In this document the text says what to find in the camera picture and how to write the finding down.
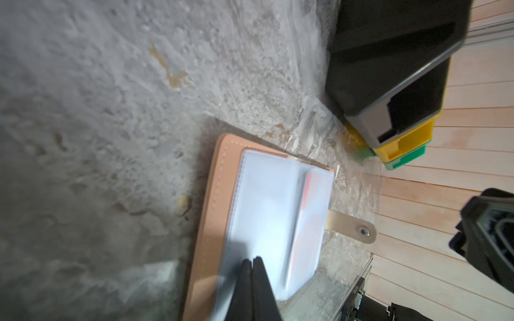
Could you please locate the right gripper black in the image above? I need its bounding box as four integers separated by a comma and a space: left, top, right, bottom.
449, 188, 513, 293

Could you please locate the green plastic bin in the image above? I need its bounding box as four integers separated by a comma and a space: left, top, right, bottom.
356, 141, 429, 171

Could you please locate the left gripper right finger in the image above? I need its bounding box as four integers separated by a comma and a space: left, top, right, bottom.
252, 257, 282, 321

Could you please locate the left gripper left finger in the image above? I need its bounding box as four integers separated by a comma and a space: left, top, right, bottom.
225, 259, 253, 321

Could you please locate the tan leather card holder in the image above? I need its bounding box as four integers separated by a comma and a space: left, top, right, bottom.
183, 134, 376, 320

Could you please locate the horizontal aluminium wall rail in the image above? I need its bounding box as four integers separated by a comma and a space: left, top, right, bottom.
464, 15, 513, 46

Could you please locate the black plastic bin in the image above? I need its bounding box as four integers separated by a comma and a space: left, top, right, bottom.
325, 1, 472, 148

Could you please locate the yellow plastic bin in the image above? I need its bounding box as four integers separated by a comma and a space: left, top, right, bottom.
346, 111, 443, 154

